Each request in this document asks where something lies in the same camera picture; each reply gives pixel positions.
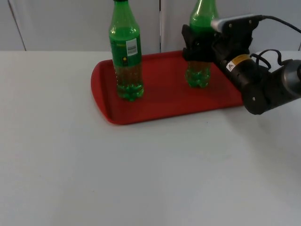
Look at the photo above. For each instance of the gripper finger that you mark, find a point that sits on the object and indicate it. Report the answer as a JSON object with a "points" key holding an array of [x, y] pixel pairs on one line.
{"points": [[197, 49]]}

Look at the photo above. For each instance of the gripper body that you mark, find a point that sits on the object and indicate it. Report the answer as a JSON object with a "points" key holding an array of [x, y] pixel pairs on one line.
{"points": [[232, 44]]}

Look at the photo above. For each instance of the green plastic bottle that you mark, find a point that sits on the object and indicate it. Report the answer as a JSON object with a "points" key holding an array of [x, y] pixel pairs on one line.
{"points": [[202, 14]]}

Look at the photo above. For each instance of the red plastic tray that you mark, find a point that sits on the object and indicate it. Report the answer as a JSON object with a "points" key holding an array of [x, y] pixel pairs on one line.
{"points": [[164, 99]]}

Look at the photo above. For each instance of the green bottle with label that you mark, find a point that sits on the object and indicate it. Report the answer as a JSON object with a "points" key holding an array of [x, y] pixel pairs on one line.
{"points": [[125, 70]]}

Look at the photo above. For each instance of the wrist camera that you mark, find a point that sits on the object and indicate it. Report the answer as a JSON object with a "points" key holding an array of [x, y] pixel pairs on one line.
{"points": [[235, 23]]}

